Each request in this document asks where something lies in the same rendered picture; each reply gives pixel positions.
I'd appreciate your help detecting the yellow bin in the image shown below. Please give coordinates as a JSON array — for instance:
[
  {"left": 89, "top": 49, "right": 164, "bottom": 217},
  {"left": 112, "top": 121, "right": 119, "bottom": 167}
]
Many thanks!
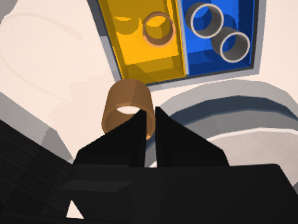
[{"left": 99, "top": 0, "right": 186, "bottom": 84}]

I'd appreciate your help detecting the bronze bushing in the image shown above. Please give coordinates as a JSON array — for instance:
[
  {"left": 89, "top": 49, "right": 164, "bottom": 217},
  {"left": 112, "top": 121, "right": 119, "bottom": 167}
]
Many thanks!
[
  {"left": 101, "top": 79, "right": 156, "bottom": 139},
  {"left": 142, "top": 11, "right": 176, "bottom": 48}
]

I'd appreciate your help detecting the blue bin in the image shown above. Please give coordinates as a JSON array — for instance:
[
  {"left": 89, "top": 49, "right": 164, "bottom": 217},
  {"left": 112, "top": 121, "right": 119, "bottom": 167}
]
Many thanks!
[{"left": 181, "top": 0, "right": 255, "bottom": 76}]

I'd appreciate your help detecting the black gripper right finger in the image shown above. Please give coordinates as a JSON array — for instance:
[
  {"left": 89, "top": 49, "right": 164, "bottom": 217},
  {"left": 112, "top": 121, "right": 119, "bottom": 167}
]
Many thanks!
[{"left": 155, "top": 106, "right": 230, "bottom": 167}]

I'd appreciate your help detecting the grey metal bushing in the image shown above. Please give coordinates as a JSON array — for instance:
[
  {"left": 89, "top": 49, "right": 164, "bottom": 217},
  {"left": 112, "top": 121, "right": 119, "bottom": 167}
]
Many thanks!
[
  {"left": 211, "top": 27, "right": 250, "bottom": 63},
  {"left": 185, "top": 2, "right": 224, "bottom": 39}
]

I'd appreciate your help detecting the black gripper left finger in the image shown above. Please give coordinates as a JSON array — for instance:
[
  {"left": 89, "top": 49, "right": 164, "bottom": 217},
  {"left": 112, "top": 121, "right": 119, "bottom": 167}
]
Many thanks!
[{"left": 71, "top": 109, "right": 147, "bottom": 167}]

